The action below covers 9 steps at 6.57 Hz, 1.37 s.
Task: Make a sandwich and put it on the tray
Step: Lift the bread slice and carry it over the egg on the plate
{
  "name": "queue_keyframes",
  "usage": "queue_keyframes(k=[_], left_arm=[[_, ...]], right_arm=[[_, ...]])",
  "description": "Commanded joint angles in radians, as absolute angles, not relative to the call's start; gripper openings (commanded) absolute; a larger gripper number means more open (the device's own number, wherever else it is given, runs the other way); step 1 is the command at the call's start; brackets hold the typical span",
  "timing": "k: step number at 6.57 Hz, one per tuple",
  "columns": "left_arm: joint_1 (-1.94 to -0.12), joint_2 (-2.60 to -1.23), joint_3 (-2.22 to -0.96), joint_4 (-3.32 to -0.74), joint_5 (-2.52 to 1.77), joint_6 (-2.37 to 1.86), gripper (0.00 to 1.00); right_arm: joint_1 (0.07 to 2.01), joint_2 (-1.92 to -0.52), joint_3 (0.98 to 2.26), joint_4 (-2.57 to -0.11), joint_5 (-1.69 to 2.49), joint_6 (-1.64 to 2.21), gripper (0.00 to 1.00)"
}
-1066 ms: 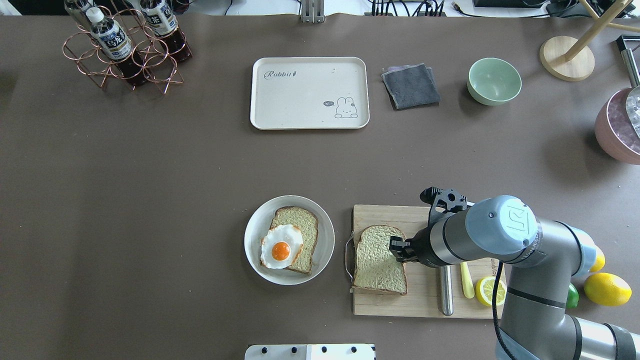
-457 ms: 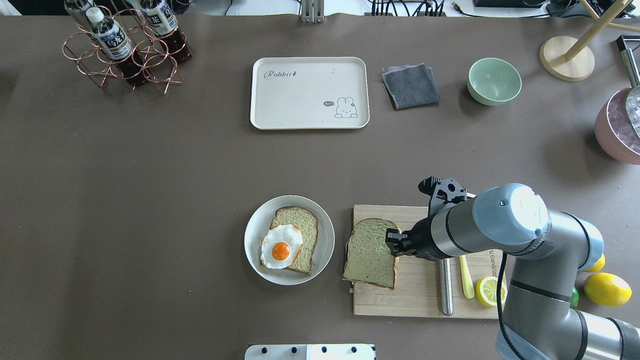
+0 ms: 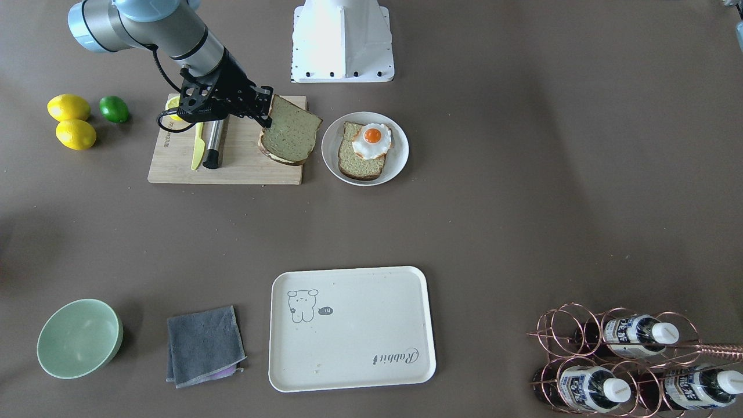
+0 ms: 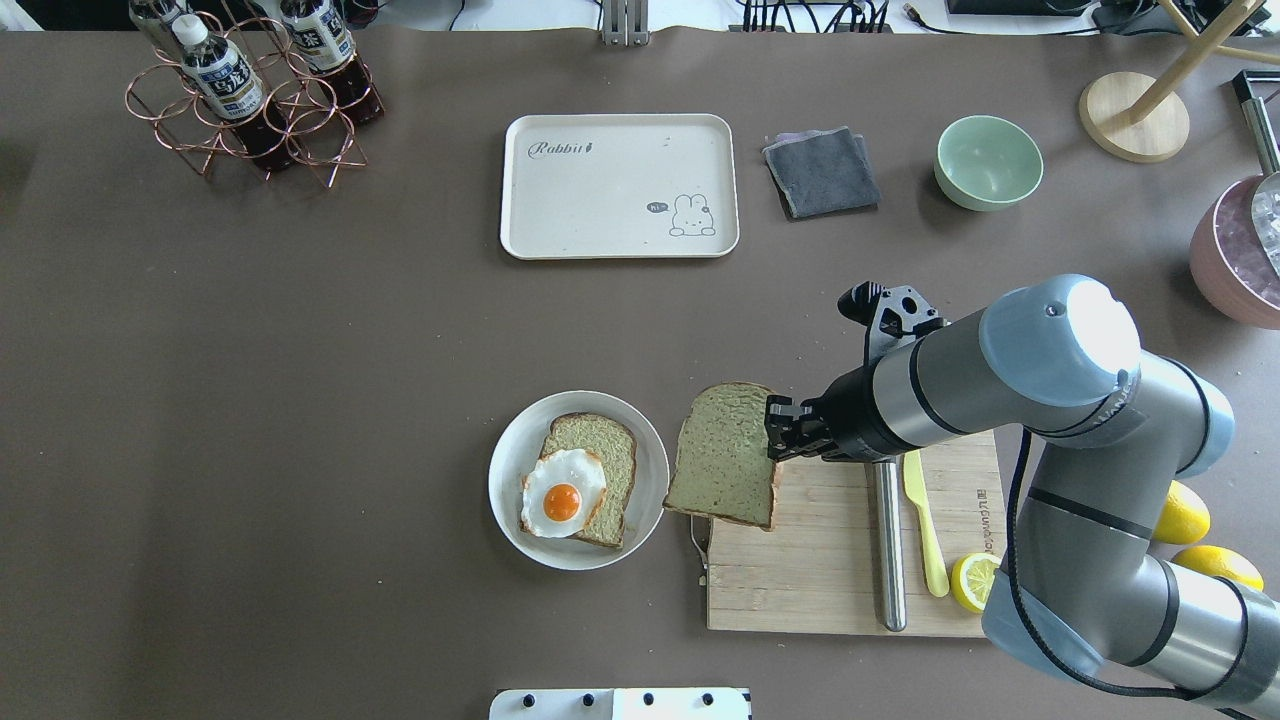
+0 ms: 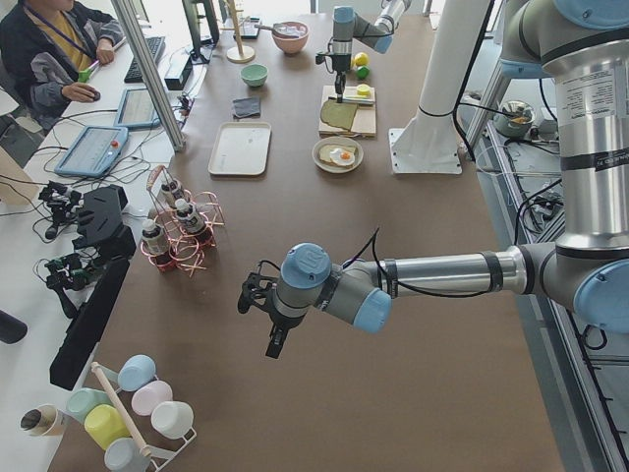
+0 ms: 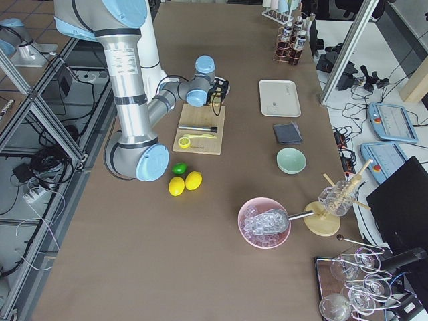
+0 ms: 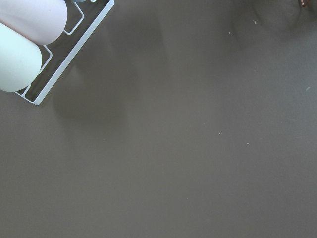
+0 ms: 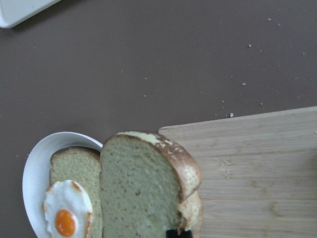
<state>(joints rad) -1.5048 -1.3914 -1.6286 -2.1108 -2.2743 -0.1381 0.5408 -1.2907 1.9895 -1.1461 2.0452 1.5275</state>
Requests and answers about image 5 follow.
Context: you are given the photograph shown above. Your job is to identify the green lime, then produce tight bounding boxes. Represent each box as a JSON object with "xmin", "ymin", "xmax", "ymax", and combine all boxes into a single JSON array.
[{"xmin": 356, "ymin": 65, "xmax": 371, "ymax": 80}]

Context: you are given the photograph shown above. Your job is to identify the whole lemon upper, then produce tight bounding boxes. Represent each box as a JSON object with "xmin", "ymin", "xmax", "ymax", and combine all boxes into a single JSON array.
[{"xmin": 352, "ymin": 52, "xmax": 370, "ymax": 69}]

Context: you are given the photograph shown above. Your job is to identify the grey folded cloth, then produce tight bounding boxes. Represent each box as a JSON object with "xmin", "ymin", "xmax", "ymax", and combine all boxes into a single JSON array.
[{"xmin": 232, "ymin": 96, "xmax": 261, "ymax": 119}]

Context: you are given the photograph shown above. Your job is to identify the seated person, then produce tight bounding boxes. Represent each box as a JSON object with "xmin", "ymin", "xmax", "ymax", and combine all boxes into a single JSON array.
[{"xmin": 1, "ymin": 0, "xmax": 124, "ymax": 131}]

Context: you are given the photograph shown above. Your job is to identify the tea bottle white cap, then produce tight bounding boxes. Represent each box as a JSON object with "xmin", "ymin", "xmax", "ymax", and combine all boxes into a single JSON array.
[{"xmin": 175, "ymin": 199, "xmax": 206, "ymax": 236}]

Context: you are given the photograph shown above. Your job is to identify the cream rabbit serving tray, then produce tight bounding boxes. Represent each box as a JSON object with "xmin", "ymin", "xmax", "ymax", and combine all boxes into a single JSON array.
[{"xmin": 207, "ymin": 122, "xmax": 271, "ymax": 177}]

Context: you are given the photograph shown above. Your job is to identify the bread slice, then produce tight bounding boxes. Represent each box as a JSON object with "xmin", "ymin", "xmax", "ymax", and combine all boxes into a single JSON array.
[
  {"xmin": 319, "ymin": 99, "xmax": 359, "ymax": 131},
  {"xmin": 318, "ymin": 145, "xmax": 357, "ymax": 165}
]

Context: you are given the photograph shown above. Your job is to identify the pink ice bowl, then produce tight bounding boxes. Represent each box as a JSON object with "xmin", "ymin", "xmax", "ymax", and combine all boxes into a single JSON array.
[{"xmin": 271, "ymin": 21, "xmax": 310, "ymax": 54}]

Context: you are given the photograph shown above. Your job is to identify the copper wire bottle rack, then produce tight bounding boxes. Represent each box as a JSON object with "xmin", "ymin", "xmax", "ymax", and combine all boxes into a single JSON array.
[{"xmin": 139, "ymin": 164, "xmax": 225, "ymax": 275}]

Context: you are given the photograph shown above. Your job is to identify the wooden mug tree stand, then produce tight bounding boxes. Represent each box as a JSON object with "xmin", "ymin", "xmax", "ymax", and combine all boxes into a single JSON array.
[{"xmin": 222, "ymin": 0, "xmax": 256, "ymax": 64}]

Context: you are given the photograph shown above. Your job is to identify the metal ice scoop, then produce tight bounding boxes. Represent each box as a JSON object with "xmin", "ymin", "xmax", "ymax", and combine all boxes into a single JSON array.
[{"xmin": 255, "ymin": 23, "xmax": 300, "ymax": 38}]

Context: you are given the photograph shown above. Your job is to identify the mint green bowl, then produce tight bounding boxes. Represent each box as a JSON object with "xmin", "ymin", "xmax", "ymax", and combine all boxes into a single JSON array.
[{"xmin": 240, "ymin": 64, "xmax": 268, "ymax": 88}]

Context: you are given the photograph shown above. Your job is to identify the blue teach pendant far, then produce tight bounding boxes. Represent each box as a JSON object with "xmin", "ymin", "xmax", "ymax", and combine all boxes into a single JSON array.
[{"xmin": 114, "ymin": 88, "xmax": 160, "ymax": 130}]

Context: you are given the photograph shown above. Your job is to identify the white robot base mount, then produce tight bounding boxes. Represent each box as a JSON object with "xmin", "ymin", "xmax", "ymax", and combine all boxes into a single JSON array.
[{"xmin": 389, "ymin": 0, "xmax": 493, "ymax": 175}]

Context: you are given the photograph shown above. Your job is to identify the tea bottle left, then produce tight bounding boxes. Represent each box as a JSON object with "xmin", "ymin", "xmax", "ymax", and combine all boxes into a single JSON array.
[{"xmin": 142, "ymin": 218, "xmax": 172, "ymax": 266}]

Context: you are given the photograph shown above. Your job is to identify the white round plate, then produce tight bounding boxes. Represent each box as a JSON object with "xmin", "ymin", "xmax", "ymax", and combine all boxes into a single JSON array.
[{"xmin": 312, "ymin": 137, "xmax": 364, "ymax": 173}]

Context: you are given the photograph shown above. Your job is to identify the bamboo cutting board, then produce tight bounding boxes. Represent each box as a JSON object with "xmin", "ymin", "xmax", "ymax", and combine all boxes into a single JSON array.
[{"xmin": 318, "ymin": 86, "xmax": 377, "ymax": 138}]

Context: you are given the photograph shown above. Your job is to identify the tea bottle right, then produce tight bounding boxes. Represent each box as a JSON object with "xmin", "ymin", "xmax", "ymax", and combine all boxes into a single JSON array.
[{"xmin": 160, "ymin": 179, "xmax": 182, "ymax": 208}]

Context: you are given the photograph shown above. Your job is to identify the blue teach pendant near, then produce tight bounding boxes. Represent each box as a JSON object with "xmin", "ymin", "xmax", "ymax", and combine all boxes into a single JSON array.
[{"xmin": 54, "ymin": 126, "xmax": 129, "ymax": 178}]

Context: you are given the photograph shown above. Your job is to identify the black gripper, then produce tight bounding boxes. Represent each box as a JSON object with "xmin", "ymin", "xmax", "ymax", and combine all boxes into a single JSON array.
[
  {"xmin": 265, "ymin": 307, "xmax": 305, "ymax": 358},
  {"xmin": 330, "ymin": 53, "xmax": 353, "ymax": 103}
]

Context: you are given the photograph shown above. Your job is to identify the white cup rack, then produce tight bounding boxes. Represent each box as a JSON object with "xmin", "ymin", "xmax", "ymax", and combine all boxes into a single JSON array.
[{"xmin": 66, "ymin": 354, "xmax": 198, "ymax": 471}]

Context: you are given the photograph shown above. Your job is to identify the blue teach pendant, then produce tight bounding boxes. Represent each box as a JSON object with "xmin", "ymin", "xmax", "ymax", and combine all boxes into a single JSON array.
[
  {"xmin": 54, "ymin": 126, "xmax": 129, "ymax": 178},
  {"xmin": 114, "ymin": 88, "xmax": 160, "ymax": 130}
]

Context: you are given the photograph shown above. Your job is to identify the half lemon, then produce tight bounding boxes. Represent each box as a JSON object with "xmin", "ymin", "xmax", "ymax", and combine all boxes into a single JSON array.
[{"xmin": 356, "ymin": 84, "xmax": 372, "ymax": 97}]

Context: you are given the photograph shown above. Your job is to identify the fried egg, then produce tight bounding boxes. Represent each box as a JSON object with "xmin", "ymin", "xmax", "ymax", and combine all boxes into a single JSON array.
[{"xmin": 329, "ymin": 147, "xmax": 356, "ymax": 167}]

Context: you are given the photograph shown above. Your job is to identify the black keyboard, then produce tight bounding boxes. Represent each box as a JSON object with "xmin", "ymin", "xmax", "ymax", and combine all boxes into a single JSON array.
[{"xmin": 123, "ymin": 36, "xmax": 167, "ymax": 85}]

